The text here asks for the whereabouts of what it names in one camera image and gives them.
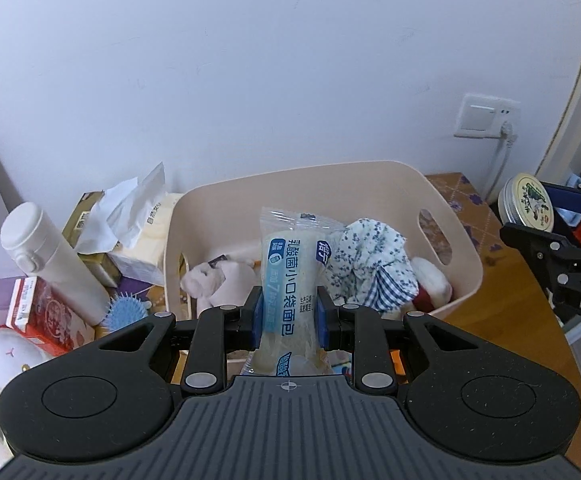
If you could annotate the small red item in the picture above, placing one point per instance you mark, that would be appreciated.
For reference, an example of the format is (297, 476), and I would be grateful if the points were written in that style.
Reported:
(423, 300)

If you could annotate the floral patterned table mat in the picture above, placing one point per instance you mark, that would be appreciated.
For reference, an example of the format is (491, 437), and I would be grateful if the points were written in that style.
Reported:
(465, 200)

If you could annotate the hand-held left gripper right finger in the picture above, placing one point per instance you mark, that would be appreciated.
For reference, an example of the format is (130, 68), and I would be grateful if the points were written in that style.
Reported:
(322, 320)

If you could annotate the soft pack of tissues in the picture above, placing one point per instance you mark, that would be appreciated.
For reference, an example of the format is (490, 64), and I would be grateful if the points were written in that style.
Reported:
(140, 230)

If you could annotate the beige plastic storage basket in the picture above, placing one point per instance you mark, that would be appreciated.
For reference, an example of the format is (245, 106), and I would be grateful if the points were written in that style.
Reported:
(205, 210)

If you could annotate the white fluffy plush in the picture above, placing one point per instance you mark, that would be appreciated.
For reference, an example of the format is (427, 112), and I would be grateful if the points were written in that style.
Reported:
(430, 275)

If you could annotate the gold tissue box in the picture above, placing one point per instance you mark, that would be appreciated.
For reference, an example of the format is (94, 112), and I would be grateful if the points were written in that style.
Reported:
(83, 215)

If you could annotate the white thermos bottle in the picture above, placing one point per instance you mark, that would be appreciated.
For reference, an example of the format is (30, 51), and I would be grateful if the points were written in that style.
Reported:
(55, 265)

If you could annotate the red and white carton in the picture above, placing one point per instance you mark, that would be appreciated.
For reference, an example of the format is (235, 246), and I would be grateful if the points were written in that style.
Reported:
(50, 320)

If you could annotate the white wall switch socket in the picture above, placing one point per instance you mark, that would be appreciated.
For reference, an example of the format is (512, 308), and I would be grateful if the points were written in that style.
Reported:
(483, 115)

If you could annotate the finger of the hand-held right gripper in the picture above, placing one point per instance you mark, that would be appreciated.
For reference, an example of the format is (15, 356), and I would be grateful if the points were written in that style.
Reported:
(535, 242)
(570, 205)

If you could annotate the round metal tin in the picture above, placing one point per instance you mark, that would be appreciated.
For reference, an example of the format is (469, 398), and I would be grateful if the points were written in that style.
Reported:
(528, 202)

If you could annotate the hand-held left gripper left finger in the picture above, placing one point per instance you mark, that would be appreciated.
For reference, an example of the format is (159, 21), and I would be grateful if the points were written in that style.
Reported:
(256, 317)

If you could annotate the blue floral cloth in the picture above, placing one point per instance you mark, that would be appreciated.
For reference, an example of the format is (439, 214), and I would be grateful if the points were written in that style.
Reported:
(370, 260)

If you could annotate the blue hairbrush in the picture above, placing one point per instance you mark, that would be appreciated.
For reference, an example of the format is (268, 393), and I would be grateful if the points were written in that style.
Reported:
(128, 312)

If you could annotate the white bunny plush toy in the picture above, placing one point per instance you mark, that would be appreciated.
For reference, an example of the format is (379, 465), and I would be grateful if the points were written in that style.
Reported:
(5, 365)

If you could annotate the clear bread packet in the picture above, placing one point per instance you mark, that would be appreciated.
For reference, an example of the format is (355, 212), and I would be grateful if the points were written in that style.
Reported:
(290, 270)

